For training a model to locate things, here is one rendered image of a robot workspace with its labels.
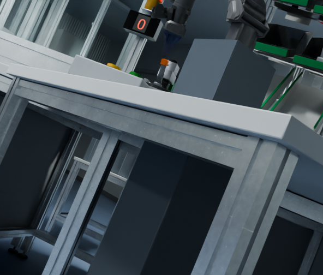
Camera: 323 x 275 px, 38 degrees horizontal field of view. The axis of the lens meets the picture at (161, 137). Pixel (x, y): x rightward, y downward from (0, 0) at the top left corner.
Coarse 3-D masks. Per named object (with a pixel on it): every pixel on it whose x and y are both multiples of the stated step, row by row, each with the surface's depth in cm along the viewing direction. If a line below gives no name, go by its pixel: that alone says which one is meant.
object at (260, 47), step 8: (272, 24) 154; (272, 32) 157; (280, 32) 158; (288, 32) 157; (296, 32) 156; (304, 32) 143; (312, 32) 153; (256, 40) 145; (264, 40) 152; (272, 40) 160; (280, 40) 159; (288, 40) 158; (296, 40) 156; (304, 40) 146; (256, 48) 135; (264, 48) 134; (272, 48) 133; (280, 48) 132; (288, 48) 158; (296, 48) 140; (304, 48) 149; (280, 56) 132; (288, 56) 134
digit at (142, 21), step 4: (140, 16) 163; (144, 16) 163; (136, 20) 163; (140, 20) 163; (144, 20) 163; (148, 20) 162; (136, 24) 163; (140, 24) 163; (144, 24) 163; (136, 28) 163; (140, 28) 163; (144, 28) 162; (144, 32) 162
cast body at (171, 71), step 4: (172, 60) 147; (172, 64) 146; (176, 64) 146; (168, 68) 146; (172, 68) 146; (176, 68) 147; (168, 72) 145; (172, 72) 145; (176, 72) 149; (164, 76) 145; (168, 76) 145; (172, 76) 146; (168, 80) 146; (172, 80) 148; (172, 84) 150
